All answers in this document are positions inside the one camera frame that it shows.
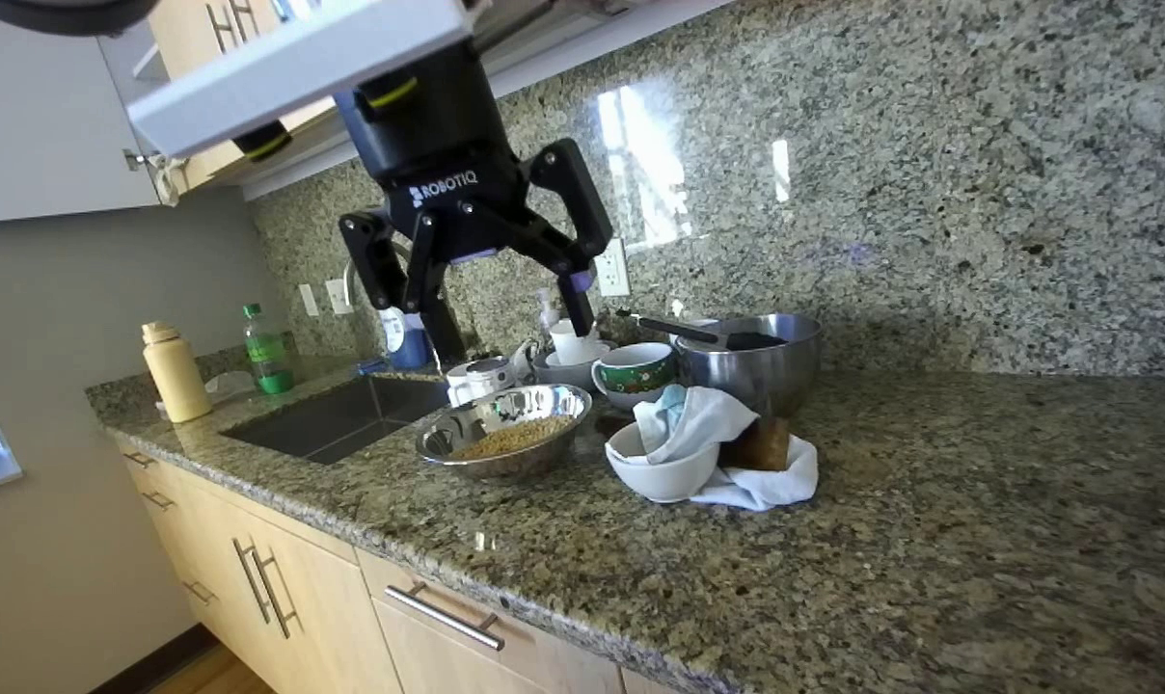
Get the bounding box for stainless steel sink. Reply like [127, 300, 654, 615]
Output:
[218, 371, 452, 465]

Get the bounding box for black and silver spatula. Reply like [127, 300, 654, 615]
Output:
[633, 311, 791, 354]

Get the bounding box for white cloth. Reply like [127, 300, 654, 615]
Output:
[633, 381, 825, 515]

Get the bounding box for deep silver bowl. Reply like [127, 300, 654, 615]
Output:
[668, 307, 825, 417]

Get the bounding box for wide shallow silver bowl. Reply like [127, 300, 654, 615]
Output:
[413, 381, 600, 480]

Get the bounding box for silver horizontal drawer handle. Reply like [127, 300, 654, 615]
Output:
[382, 577, 510, 654]

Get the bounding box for brown sponge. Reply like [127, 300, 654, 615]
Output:
[722, 413, 799, 475]

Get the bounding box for white double wall outlet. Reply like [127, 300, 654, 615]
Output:
[591, 236, 633, 300]

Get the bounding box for silver vertical cabinet handle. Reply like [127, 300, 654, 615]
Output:
[227, 537, 277, 628]
[253, 543, 304, 643]

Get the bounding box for green plastic bottle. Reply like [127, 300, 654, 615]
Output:
[241, 300, 299, 400]

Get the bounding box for beige bottle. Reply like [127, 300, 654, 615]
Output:
[141, 318, 214, 427]

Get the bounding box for white cup with saucer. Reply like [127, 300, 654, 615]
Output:
[545, 318, 610, 375]

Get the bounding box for white and blue soap bottle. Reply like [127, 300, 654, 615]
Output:
[377, 305, 438, 376]

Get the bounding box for beige grains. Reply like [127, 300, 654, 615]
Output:
[461, 417, 577, 462]

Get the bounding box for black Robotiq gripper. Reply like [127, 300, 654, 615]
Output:
[334, 42, 617, 371]

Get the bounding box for white saucer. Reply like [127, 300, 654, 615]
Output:
[537, 354, 617, 385]

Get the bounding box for white ceramic bowl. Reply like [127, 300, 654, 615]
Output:
[604, 417, 725, 508]

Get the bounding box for wooden lower cabinets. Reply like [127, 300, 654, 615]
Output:
[111, 436, 691, 694]

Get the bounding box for green Christmas mug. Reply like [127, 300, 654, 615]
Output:
[586, 338, 680, 413]

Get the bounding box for white cabinet door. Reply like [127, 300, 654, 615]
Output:
[0, 0, 175, 228]

